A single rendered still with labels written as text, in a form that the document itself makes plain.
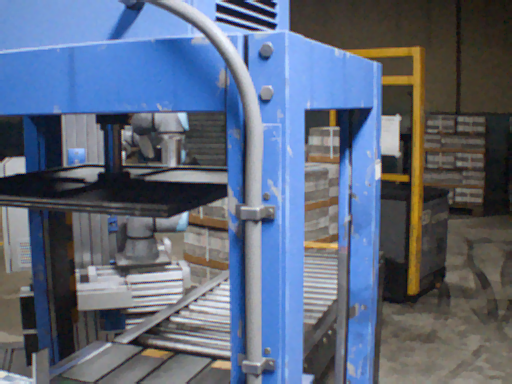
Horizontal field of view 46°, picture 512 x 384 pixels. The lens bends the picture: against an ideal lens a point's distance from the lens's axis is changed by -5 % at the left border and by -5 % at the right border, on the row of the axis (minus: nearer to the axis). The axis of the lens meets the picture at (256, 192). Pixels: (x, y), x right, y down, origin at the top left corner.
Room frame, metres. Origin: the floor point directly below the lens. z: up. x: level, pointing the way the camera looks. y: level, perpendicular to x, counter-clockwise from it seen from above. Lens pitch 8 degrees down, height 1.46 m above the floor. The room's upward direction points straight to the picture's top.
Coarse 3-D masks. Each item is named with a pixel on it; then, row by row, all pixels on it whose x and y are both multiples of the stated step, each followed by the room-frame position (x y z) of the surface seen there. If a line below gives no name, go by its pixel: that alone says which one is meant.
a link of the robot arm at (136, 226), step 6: (126, 216) 2.55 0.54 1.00; (126, 222) 2.56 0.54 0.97; (132, 222) 2.53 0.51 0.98; (138, 222) 2.52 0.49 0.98; (144, 222) 2.53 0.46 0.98; (150, 222) 2.53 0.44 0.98; (132, 228) 2.53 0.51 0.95; (138, 228) 2.52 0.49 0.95; (144, 228) 2.53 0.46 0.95; (150, 228) 2.54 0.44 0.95; (156, 228) 2.54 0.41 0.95; (132, 234) 2.53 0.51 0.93; (138, 234) 2.52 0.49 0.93; (144, 234) 2.53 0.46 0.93; (150, 234) 2.55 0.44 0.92
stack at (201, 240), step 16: (320, 208) 3.70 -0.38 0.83; (336, 208) 3.82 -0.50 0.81; (192, 224) 3.29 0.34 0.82; (304, 224) 3.57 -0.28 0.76; (320, 224) 3.70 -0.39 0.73; (336, 224) 3.82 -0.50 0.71; (192, 240) 3.30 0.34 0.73; (208, 240) 3.22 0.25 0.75; (224, 240) 3.14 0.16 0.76; (304, 240) 3.56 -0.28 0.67; (336, 240) 3.84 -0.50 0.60; (208, 256) 3.22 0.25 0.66; (224, 256) 3.14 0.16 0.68; (192, 272) 3.30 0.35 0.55; (208, 272) 3.22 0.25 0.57; (192, 288) 3.30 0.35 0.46
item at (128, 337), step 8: (224, 272) 2.40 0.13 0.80; (216, 280) 2.29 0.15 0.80; (224, 280) 2.29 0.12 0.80; (200, 288) 2.18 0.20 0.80; (208, 288) 2.18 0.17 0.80; (184, 296) 2.09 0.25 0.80; (192, 296) 2.09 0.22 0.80; (200, 296) 2.10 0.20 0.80; (176, 304) 2.00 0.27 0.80; (184, 304) 2.00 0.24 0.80; (160, 312) 1.91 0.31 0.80; (168, 312) 1.91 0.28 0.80; (176, 312) 1.93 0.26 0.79; (152, 320) 1.84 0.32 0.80; (160, 320) 1.84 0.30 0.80; (136, 328) 1.76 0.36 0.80; (144, 328) 1.76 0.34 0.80; (120, 336) 1.70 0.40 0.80; (128, 336) 1.70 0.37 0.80; (136, 336) 1.70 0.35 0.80; (128, 344) 1.66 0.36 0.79; (136, 344) 1.70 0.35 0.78
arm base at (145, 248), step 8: (128, 240) 2.55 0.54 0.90; (136, 240) 2.53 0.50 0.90; (144, 240) 2.53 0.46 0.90; (152, 240) 2.56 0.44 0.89; (128, 248) 2.53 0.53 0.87; (136, 248) 2.52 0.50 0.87; (144, 248) 2.52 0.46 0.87; (152, 248) 2.56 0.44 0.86; (128, 256) 2.52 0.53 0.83; (136, 256) 2.51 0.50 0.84; (144, 256) 2.51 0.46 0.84; (152, 256) 2.53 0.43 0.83
